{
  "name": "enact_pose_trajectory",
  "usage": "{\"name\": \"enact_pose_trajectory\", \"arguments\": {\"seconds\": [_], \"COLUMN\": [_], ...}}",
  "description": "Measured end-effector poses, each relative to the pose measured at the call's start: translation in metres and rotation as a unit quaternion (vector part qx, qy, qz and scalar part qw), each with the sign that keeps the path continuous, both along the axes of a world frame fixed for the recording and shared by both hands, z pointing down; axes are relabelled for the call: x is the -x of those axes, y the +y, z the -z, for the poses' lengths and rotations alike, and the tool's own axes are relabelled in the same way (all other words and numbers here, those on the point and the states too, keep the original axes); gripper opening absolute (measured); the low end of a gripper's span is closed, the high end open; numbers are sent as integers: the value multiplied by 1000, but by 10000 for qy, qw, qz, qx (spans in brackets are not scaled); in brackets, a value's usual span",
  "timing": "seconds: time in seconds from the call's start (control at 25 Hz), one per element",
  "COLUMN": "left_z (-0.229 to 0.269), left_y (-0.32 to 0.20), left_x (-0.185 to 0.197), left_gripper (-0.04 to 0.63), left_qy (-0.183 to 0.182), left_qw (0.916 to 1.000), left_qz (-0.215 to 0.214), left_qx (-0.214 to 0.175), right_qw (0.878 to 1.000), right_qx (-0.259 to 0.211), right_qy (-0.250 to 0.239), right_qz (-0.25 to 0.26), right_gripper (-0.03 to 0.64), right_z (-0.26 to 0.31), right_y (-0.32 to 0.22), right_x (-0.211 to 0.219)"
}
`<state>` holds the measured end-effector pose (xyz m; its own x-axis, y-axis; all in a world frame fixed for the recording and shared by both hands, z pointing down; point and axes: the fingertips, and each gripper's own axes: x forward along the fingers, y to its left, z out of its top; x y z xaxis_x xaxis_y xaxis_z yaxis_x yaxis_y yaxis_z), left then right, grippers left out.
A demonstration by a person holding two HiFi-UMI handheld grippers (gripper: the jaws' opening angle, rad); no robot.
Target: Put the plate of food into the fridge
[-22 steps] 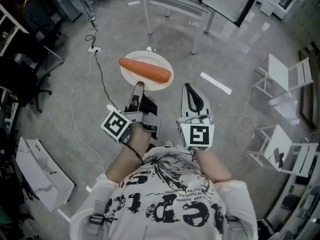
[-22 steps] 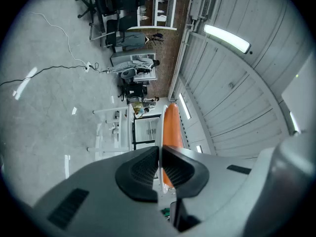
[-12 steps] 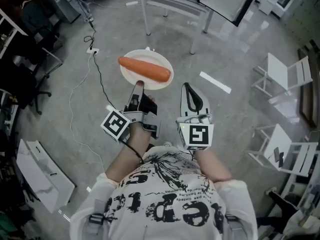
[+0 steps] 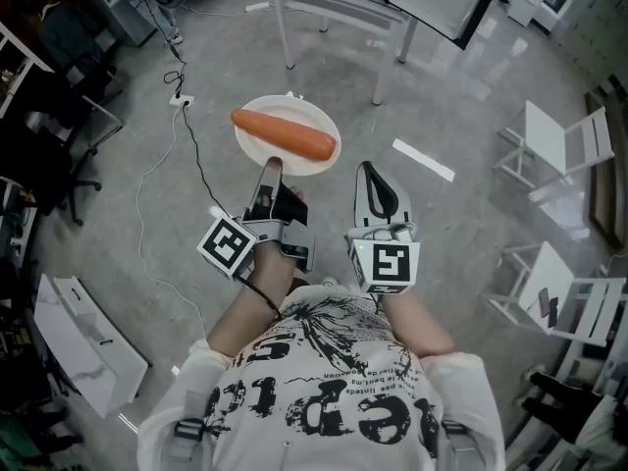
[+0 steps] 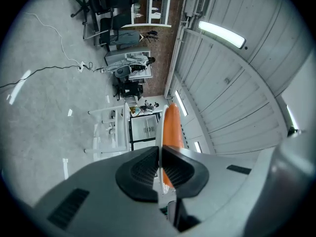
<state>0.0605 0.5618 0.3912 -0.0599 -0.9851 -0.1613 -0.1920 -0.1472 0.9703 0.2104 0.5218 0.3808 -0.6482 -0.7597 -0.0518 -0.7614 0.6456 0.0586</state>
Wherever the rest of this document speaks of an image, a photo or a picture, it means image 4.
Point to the white chair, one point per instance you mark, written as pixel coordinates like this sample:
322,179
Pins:
544,282
544,140

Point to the grey cabinet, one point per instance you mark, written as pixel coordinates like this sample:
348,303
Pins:
125,13

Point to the person's left hand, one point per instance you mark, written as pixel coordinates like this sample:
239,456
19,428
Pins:
296,194

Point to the person's right forearm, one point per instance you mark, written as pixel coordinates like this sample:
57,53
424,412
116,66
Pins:
417,327

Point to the black office chair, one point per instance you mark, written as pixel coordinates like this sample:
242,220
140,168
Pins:
68,67

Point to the black mini fridge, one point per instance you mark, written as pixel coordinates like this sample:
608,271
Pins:
441,3

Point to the orange carrot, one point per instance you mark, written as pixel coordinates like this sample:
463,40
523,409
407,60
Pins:
287,134

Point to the white storage box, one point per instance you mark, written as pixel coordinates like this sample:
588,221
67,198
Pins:
527,0

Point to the white table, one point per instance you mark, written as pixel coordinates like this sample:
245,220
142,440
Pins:
343,3

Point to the white marble board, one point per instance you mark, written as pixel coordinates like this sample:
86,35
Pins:
83,346

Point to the long white power strip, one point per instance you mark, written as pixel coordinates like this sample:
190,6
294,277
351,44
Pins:
257,7

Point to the white flat floor strip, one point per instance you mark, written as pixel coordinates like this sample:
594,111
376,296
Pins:
424,160

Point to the white shelf unit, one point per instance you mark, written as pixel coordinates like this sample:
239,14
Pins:
19,67

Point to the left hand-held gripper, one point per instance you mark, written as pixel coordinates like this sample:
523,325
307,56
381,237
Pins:
226,248

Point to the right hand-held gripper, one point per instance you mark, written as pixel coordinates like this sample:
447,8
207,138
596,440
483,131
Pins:
390,263

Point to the white printed T-shirt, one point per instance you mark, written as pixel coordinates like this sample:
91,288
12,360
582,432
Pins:
319,400

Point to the person's left forearm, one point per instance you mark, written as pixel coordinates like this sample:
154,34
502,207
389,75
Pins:
245,322

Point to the white round plate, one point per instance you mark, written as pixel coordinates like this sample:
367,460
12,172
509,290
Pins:
306,162

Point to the small white power strip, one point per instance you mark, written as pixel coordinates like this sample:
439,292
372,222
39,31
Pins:
181,99

